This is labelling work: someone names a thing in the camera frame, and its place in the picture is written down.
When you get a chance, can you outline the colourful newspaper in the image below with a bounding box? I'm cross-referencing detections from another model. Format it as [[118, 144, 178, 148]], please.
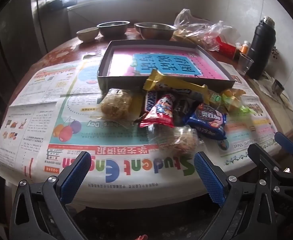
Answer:
[[0, 55, 279, 205]]

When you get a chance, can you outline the dark steel bowl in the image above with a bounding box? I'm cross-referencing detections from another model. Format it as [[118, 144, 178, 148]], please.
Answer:
[[97, 21, 130, 37]]

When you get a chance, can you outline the clear plastic bag of food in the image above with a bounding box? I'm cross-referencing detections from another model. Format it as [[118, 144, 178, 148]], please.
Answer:
[[173, 9, 239, 52]]

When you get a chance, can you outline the green and yellow pastry packet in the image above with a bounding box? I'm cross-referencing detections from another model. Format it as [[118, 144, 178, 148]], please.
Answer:
[[208, 89, 257, 115]]

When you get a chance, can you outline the white crumpled cloth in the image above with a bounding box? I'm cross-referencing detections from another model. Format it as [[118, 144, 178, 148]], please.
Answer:
[[256, 75, 293, 113]]

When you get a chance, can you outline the black thermos bottle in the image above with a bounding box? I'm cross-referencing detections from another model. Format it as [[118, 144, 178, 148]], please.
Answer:
[[245, 16, 277, 80]]

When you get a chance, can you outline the yellow snack packet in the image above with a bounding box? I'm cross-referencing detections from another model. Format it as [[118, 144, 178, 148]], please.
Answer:
[[143, 69, 209, 98]]

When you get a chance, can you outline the small metal cup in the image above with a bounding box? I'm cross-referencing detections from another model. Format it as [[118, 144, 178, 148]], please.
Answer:
[[271, 79, 285, 96]]

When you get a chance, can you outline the clear plastic cup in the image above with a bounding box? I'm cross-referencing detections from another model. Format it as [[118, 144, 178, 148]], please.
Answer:
[[237, 52, 254, 75]]

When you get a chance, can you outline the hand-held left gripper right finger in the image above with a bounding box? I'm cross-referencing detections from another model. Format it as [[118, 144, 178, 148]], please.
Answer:
[[194, 151, 284, 240]]

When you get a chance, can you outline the red tissue box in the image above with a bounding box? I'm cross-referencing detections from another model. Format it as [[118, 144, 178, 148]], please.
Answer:
[[215, 36, 242, 60]]

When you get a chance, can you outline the clear-wrapped rice cake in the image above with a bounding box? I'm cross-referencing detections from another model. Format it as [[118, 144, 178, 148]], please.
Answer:
[[148, 126, 199, 157], [100, 88, 134, 120]]

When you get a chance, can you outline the black box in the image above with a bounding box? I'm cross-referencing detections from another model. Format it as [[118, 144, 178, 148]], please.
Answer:
[[46, 0, 69, 11]]

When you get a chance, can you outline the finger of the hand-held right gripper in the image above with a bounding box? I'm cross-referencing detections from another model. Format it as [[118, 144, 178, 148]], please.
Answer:
[[248, 144, 293, 178], [274, 132, 293, 160]]

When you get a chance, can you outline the brown chocolate bar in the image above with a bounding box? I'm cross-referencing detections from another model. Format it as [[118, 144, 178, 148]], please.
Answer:
[[136, 89, 204, 125]]

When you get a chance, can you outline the white ceramic bowl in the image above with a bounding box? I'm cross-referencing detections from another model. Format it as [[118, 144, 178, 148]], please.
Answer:
[[76, 27, 100, 42]]

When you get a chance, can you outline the large steel bowl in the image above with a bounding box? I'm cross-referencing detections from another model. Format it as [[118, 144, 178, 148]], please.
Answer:
[[134, 22, 177, 40]]

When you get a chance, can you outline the blue cookie packet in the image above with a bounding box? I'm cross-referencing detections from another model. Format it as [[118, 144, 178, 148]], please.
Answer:
[[186, 102, 227, 140]]

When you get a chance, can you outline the dark wooden cabinet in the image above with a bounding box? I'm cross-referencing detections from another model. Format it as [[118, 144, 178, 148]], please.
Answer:
[[0, 0, 44, 155]]

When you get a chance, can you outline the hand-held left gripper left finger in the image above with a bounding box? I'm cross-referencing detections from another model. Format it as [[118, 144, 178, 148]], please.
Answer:
[[10, 151, 92, 240]]

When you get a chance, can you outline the red cartoon snack packet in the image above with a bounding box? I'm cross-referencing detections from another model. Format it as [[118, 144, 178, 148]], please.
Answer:
[[139, 94, 175, 128]]

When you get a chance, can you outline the pink and blue book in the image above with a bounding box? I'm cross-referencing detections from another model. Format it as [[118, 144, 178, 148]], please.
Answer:
[[108, 49, 230, 80]]

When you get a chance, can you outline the grey refrigerator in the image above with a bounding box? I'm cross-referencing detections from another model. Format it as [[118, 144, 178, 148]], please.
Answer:
[[31, 0, 69, 55]]

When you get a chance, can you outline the grey cardboard box tray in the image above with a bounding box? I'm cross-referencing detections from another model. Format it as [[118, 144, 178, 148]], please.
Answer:
[[97, 40, 237, 95]]

